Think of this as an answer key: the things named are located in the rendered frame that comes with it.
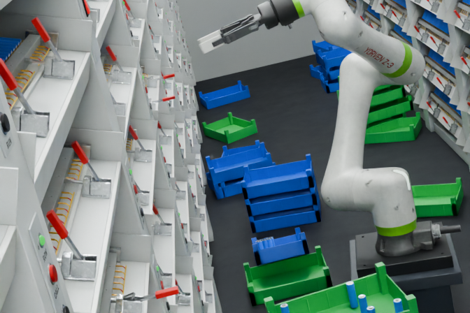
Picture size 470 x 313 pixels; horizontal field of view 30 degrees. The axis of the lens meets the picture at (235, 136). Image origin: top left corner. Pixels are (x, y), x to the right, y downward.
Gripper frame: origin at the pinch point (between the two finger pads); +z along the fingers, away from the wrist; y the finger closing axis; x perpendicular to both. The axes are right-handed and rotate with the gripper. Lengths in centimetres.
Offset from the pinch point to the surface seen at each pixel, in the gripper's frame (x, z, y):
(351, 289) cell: -54, -8, -65
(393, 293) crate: -60, -17, -65
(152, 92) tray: -7.7, 22.3, 7.0
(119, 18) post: 22.2, 15.0, -39.5
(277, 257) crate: -93, 14, 47
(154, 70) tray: -6.6, 21.2, 30.1
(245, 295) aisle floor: -101, 31, 46
